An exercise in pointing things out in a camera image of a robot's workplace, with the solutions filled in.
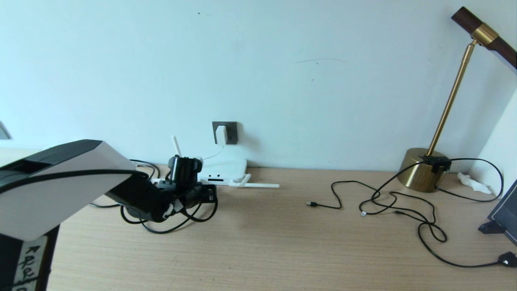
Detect white adapter cable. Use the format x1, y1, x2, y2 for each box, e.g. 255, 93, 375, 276
202, 144, 225, 160

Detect black ethernet cable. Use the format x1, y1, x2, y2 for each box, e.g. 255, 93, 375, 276
90, 160, 219, 234

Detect white router with antennas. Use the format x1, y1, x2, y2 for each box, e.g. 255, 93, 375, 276
151, 135, 280, 189

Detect beige upholstered furniture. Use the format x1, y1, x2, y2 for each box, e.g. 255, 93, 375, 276
0, 148, 41, 164

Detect brass desk lamp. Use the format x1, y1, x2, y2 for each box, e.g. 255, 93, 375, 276
397, 6, 517, 192

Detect black adapter block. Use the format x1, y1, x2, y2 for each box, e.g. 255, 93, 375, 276
420, 155, 452, 173

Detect crumpled white tissue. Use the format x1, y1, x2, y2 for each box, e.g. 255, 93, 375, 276
457, 172, 492, 194

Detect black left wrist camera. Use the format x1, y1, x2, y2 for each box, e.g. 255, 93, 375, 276
168, 156, 203, 186

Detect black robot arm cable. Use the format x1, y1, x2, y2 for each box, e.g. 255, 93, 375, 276
0, 170, 219, 234

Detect grey wall power socket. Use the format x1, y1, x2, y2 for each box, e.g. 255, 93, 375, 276
212, 121, 238, 145

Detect black usb cables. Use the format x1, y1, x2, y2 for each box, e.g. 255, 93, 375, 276
306, 181, 448, 243

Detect black cable with silver tip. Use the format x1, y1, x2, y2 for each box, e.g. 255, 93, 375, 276
359, 160, 429, 217

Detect black lamp power cable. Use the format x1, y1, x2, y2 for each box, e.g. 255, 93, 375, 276
435, 158, 504, 202

